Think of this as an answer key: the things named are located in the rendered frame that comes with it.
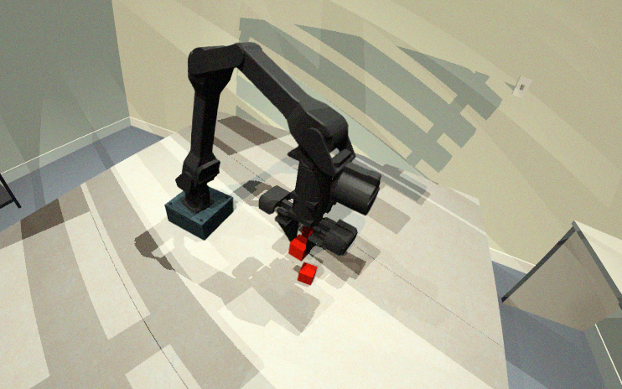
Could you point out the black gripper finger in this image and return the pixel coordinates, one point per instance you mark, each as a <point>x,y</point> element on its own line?
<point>313,241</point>
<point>289,228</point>

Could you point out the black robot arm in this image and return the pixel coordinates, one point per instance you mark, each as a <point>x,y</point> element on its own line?
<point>316,127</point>

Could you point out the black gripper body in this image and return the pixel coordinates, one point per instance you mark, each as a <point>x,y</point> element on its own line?
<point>309,211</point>

